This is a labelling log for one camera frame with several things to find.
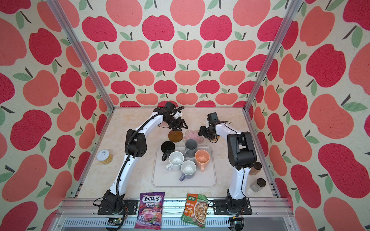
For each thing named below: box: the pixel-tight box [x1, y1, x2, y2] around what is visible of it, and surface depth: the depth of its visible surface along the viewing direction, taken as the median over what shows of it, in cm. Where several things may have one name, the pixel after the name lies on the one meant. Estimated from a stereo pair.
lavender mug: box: [179, 159, 197, 182], surface depth 83 cm
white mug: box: [165, 151, 185, 171], surface depth 85 cm
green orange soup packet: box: [180, 193, 209, 230], surface depth 74 cm
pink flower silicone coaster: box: [183, 129, 205, 144], surface depth 104 cm
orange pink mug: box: [194, 149, 211, 173], surface depth 88 cm
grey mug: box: [183, 139, 199, 158], surface depth 90 cm
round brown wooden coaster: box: [168, 130, 184, 143], surface depth 106 cm
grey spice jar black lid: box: [249, 177, 267, 193], surface depth 75 cm
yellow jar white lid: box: [96, 149, 114, 165], surface depth 90 cm
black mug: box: [160, 140, 176, 162], surface depth 90 cm
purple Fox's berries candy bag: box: [133, 192, 165, 231], surface depth 73 cm
